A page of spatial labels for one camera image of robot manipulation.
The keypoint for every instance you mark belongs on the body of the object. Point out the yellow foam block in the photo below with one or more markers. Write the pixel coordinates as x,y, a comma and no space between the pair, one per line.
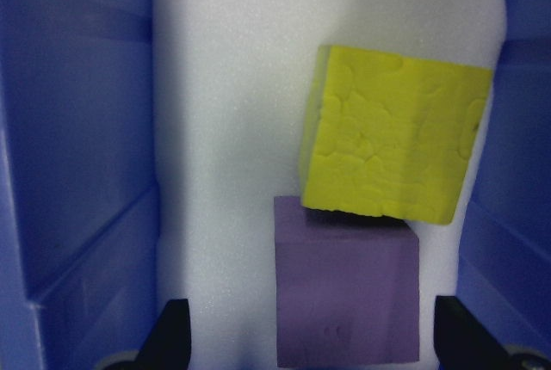
387,137

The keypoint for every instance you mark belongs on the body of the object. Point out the blue plastic bin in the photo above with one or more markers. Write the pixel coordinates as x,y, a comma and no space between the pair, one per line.
64,129

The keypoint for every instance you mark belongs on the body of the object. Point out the purple foam block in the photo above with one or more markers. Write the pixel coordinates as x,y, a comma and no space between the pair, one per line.
344,292

